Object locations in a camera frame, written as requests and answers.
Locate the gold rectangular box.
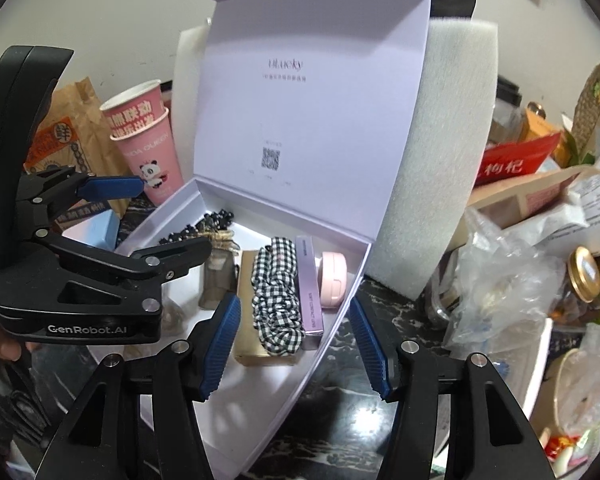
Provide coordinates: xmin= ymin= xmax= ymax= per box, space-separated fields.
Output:
xmin=232 ymin=250 xmax=301 ymax=367

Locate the lavender gift box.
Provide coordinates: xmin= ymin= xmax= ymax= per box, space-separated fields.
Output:
xmin=82 ymin=0 xmax=433 ymax=480

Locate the pink panda paper cup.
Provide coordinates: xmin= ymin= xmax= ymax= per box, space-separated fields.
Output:
xmin=110 ymin=107 xmax=186 ymax=206

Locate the green striped carton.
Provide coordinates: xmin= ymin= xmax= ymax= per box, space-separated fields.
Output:
xmin=520 ymin=317 xmax=553 ymax=421

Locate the clear plastic bag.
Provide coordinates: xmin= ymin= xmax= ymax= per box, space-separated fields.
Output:
xmin=555 ymin=322 xmax=600 ymax=431
xmin=442 ymin=205 xmax=571 ymax=361

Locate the small purple box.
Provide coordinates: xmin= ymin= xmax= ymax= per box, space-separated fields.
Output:
xmin=295 ymin=235 xmax=325 ymax=351

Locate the black flat object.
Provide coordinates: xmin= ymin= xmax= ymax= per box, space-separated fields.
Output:
xmin=430 ymin=0 xmax=478 ymax=23

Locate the beige wooden box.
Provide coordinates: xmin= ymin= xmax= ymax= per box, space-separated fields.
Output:
xmin=467 ymin=165 xmax=600 ymax=226

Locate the gold-lidded glass jar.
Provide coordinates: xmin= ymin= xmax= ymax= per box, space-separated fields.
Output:
xmin=567 ymin=246 xmax=600 ymax=306

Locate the brown printed paper bag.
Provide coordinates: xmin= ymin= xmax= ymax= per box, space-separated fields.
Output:
xmin=24 ymin=76 xmax=131 ymax=221

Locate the pink lettered paper cup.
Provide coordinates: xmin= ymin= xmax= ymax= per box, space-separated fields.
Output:
xmin=99 ymin=80 xmax=168 ymax=141

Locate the white foam block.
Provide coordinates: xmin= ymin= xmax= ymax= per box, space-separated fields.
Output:
xmin=172 ymin=17 xmax=498 ymax=301

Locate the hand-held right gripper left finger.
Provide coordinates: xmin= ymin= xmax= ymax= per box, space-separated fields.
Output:
xmin=37 ymin=294 xmax=242 ymax=480

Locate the pink round compact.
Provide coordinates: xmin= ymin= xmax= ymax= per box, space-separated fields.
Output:
xmin=317 ymin=251 xmax=352 ymax=308

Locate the light blue white small box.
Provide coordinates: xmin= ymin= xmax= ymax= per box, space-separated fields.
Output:
xmin=60 ymin=207 xmax=123 ymax=253

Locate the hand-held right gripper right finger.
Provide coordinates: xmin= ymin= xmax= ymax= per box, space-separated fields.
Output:
xmin=349 ymin=297 xmax=566 ymax=480

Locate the black-lidded glass jar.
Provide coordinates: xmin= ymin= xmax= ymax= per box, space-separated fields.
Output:
xmin=490 ymin=75 xmax=528 ymax=146

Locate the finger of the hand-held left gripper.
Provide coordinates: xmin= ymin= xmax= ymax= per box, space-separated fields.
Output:
xmin=17 ymin=164 xmax=146 ymax=221
xmin=30 ymin=235 xmax=213 ymax=283

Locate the red packet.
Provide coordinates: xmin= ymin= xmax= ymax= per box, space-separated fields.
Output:
xmin=475 ymin=132 xmax=563 ymax=188

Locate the black white gingham scrunchie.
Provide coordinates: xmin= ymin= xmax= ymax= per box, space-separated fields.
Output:
xmin=251 ymin=236 xmax=306 ymax=358

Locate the black bead bracelet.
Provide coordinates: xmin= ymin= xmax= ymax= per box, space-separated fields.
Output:
xmin=157 ymin=210 xmax=236 ymax=246

